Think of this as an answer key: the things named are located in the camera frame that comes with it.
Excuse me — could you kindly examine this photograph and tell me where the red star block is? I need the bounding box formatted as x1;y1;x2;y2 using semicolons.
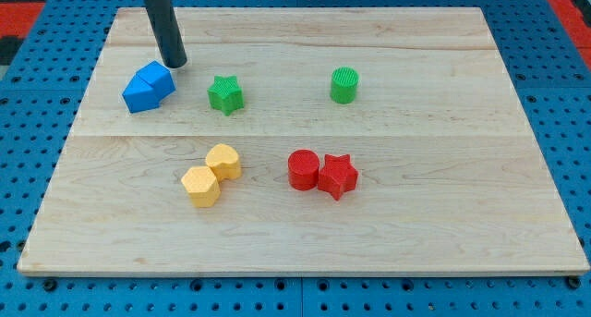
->
318;154;358;201

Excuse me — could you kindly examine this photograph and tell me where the green star block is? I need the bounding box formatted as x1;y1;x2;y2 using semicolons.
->
208;76;244;116

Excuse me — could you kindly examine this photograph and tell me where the red cylinder block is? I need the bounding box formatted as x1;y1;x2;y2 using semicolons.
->
287;149;320;190

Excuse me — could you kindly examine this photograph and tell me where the yellow heart block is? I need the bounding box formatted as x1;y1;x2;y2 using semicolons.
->
205;143;242;181

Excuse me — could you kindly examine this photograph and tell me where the green cylinder block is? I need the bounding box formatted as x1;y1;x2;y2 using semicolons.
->
330;67;359;104

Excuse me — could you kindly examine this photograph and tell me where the yellow hexagon block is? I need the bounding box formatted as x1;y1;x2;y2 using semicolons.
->
181;166;221;208

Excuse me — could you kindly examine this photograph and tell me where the blue pentagon block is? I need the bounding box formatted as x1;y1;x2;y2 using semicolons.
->
122;75;160;114

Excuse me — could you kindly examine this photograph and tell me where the blue cube block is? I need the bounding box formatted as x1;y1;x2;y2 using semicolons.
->
136;61;176;101

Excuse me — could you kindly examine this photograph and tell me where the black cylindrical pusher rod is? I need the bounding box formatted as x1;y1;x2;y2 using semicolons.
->
143;0;187;68

